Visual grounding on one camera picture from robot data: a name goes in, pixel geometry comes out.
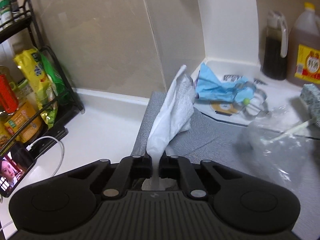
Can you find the white tissue paper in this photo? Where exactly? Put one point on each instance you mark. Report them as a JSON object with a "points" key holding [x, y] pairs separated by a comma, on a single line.
{"points": [[172, 110]]}

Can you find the clear zip plastic bag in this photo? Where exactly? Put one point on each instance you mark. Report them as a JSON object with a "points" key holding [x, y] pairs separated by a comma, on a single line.
{"points": [[275, 160]]}

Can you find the white printed sheet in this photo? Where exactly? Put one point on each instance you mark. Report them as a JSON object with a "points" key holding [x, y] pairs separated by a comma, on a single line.
{"points": [[222, 117]]}

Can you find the large oil bottle yellow label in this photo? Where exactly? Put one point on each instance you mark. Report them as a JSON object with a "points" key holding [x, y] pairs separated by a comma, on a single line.
{"points": [[305, 35]]}

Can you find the dark soy sauce dispenser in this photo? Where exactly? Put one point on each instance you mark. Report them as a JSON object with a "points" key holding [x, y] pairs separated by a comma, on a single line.
{"points": [[273, 55]]}

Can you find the green cap spice bottle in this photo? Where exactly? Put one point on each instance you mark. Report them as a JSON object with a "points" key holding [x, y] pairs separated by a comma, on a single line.
{"points": [[5, 10]]}

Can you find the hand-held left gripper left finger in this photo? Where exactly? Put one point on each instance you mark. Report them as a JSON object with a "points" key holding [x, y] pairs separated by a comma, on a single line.
{"points": [[143, 167]]}

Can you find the teal speckled cloth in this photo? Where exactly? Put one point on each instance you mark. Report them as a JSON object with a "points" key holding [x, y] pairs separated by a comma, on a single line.
{"points": [[311, 100]]}

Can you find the red label bottle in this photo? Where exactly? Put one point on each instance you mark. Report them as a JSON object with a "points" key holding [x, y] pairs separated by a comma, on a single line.
{"points": [[7, 95]]}

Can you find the black smartphone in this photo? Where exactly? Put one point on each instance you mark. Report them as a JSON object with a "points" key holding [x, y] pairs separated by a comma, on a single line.
{"points": [[12, 172]]}

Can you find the dark cap spice bottle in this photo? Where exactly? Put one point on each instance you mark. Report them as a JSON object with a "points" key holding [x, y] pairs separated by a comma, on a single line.
{"points": [[14, 5]]}

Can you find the green food packet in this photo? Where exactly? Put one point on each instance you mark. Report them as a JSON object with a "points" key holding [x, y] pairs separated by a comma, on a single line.
{"points": [[57, 80]]}

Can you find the yellow food packet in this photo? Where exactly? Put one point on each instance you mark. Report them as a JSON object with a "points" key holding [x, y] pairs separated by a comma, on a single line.
{"points": [[32, 75]]}

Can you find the grey fabric mat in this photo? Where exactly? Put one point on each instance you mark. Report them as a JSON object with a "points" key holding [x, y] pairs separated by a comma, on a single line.
{"points": [[205, 132]]}

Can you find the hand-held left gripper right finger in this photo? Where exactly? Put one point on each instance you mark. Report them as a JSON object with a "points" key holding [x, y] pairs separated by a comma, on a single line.
{"points": [[166, 167]]}

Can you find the clear packaging with green bead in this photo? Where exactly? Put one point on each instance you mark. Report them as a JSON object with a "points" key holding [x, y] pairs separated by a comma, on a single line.
{"points": [[246, 101]]}

